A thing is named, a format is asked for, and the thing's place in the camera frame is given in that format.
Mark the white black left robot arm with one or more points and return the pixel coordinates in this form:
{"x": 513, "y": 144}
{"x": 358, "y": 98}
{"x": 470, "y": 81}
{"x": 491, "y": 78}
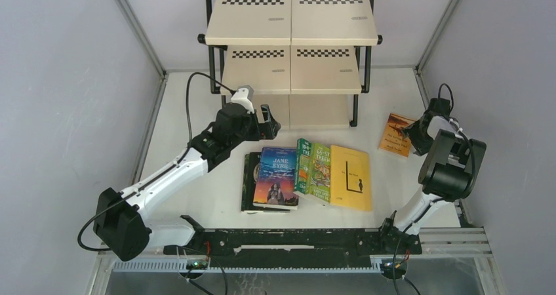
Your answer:
{"x": 124, "y": 218}

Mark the yellow book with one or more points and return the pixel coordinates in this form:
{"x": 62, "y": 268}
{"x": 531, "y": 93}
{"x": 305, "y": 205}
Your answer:
{"x": 350, "y": 185}

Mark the dark black-green book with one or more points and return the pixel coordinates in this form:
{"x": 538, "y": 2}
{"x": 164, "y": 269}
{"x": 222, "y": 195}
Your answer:
{"x": 250, "y": 177}

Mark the light green treehouse book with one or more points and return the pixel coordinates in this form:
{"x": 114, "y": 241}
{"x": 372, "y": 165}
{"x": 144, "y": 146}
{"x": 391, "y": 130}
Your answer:
{"x": 319, "y": 173}

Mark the dark green treehouse book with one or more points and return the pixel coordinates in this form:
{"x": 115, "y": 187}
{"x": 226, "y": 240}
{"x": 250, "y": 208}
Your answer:
{"x": 304, "y": 151}

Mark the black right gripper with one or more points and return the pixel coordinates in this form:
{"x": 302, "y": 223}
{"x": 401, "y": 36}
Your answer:
{"x": 421, "y": 147}

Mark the cream three-tier shelf rack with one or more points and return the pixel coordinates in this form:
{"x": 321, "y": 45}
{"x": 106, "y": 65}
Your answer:
{"x": 308, "y": 59}

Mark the orange paperback book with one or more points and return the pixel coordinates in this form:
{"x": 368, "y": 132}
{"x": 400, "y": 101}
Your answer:
{"x": 394, "y": 140}

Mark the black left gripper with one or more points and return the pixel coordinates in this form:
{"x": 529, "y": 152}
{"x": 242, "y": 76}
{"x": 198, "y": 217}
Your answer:
{"x": 269, "y": 128}

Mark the Jane Eyre blue book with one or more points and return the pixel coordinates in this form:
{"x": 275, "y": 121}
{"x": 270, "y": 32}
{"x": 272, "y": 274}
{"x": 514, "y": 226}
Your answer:
{"x": 275, "y": 184}

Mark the black mounting base rail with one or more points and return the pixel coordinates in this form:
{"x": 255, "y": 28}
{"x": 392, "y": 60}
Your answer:
{"x": 344, "y": 248}

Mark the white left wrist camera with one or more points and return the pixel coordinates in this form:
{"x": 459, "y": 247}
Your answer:
{"x": 243, "y": 96}

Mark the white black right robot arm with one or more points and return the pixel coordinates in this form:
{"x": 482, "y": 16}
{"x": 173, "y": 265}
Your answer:
{"x": 449, "y": 171}

